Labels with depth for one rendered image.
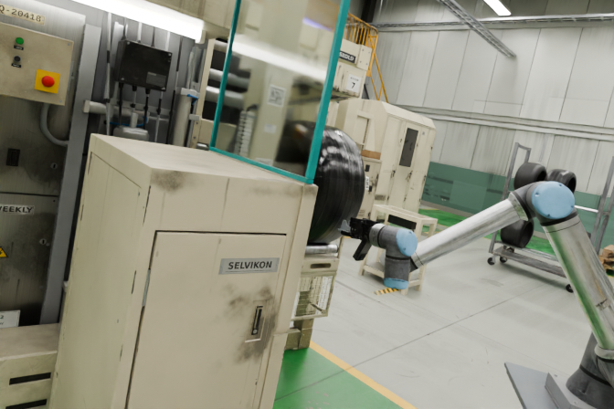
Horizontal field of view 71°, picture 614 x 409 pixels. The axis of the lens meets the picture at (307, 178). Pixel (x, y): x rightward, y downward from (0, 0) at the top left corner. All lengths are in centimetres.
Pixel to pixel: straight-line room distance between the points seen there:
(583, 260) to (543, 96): 1188
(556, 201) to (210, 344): 113
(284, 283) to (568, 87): 1256
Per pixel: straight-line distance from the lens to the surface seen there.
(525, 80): 1365
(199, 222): 90
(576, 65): 1345
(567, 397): 193
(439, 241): 173
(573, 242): 163
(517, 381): 206
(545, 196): 159
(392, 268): 161
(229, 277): 97
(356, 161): 185
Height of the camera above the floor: 138
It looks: 5 degrees down
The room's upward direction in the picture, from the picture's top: 11 degrees clockwise
